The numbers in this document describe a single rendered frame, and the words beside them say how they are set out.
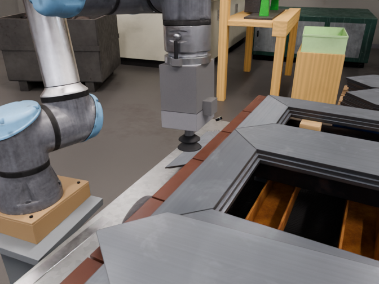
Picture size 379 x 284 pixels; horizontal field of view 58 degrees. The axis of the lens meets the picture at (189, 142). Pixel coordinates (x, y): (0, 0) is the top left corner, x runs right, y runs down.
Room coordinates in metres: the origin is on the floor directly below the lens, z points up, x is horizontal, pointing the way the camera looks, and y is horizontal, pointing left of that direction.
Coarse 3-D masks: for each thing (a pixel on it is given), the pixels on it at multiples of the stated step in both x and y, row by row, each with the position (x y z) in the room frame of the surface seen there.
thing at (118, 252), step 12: (156, 216) 0.48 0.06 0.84; (120, 228) 0.45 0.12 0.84; (132, 228) 0.45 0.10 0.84; (144, 228) 0.45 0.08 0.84; (108, 240) 0.42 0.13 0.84; (120, 240) 0.42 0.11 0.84; (132, 240) 0.42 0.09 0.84; (144, 240) 0.42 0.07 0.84; (108, 252) 0.39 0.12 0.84; (120, 252) 0.39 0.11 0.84; (132, 252) 0.39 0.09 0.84; (108, 264) 0.37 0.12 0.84; (120, 264) 0.37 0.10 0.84; (108, 276) 0.35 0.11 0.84; (120, 276) 0.35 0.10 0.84
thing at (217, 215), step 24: (288, 120) 0.99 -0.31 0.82; (312, 120) 0.99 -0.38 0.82; (336, 120) 0.96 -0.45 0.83; (360, 120) 0.94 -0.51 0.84; (288, 168) 0.69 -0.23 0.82; (312, 168) 0.67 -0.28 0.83; (336, 168) 0.65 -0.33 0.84; (192, 216) 0.48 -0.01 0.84; (216, 216) 0.48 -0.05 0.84; (288, 240) 0.42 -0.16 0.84; (312, 240) 0.42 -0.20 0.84
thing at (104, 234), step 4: (120, 224) 0.46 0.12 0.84; (104, 228) 0.45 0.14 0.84; (108, 228) 0.45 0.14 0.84; (112, 228) 0.45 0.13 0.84; (116, 228) 0.45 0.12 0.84; (96, 232) 0.44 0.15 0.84; (100, 232) 0.44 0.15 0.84; (104, 232) 0.44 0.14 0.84; (108, 232) 0.44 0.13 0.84; (112, 232) 0.44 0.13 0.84; (100, 236) 0.43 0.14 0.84; (104, 236) 0.43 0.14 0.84; (108, 236) 0.43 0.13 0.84; (100, 240) 0.42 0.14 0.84; (104, 240) 0.42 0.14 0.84; (100, 244) 0.41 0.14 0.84
